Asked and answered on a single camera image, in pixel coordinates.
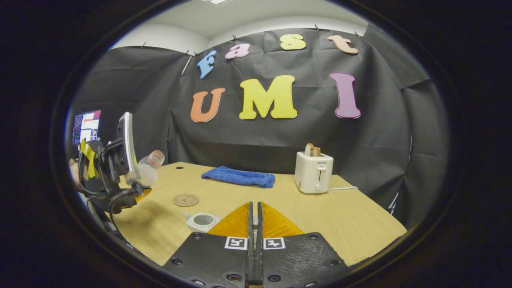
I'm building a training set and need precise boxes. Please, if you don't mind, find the white teacup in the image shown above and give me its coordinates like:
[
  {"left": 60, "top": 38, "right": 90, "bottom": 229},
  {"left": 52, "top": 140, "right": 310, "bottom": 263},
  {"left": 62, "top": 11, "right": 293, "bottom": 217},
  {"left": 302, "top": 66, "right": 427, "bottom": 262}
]
[{"left": 184, "top": 212, "right": 221, "bottom": 233}]

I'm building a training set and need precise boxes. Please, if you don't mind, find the clear plastic water bottle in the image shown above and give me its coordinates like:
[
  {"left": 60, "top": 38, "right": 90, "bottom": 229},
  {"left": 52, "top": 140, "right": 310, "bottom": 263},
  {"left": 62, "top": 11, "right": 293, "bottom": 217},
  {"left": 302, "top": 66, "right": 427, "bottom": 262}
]
[{"left": 137, "top": 150, "right": 165, "bottom": 188}]

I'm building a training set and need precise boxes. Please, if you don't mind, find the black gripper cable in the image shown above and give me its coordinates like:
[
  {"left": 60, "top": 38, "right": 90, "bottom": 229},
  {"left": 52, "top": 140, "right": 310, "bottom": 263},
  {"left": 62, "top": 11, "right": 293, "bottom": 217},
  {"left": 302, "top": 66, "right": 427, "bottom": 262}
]
[{"left": 107, "top": 188, "right": 138, "bottom": 233}]

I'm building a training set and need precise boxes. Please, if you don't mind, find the round brown coaster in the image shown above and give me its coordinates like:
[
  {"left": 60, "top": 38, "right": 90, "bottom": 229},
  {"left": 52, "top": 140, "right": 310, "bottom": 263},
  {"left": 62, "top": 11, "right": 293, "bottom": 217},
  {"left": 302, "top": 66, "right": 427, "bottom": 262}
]
[{"left": 172, "top": 194, "right": 200, "bottom": 207}]

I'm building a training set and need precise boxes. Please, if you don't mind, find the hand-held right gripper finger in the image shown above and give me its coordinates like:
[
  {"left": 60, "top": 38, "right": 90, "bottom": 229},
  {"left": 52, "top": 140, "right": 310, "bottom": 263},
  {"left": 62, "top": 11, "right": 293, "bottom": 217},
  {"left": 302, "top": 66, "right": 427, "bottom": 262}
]
[
  {"left": 256, "top": 201, "right": 352, "bottom": 288},
  {"left": 162, "top": 201, "right": 254, "bottom": 288}
]

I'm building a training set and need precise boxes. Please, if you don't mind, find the computer monitor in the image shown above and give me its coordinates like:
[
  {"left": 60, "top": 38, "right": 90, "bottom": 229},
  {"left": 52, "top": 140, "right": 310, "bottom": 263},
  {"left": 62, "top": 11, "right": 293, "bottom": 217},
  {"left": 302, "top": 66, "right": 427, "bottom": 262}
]
[{"left": 72, "top": 110, "right": 102, "bottom": 145}]

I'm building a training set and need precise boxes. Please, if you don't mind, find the blue towel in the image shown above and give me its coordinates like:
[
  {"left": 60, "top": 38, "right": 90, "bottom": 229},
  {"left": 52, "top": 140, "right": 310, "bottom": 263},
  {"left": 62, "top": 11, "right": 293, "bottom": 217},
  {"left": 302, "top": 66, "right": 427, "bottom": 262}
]
[{"left": 201, "top": 166, "right": 276, "bottom": 188}]

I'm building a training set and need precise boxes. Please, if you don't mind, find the white toaster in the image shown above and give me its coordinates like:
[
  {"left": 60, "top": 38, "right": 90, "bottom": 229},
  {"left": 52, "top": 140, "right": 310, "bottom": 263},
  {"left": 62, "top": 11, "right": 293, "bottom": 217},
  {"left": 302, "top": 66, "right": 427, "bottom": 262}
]
[{"left": 294, "top": 151, "right": 334, "bottom": 194}]

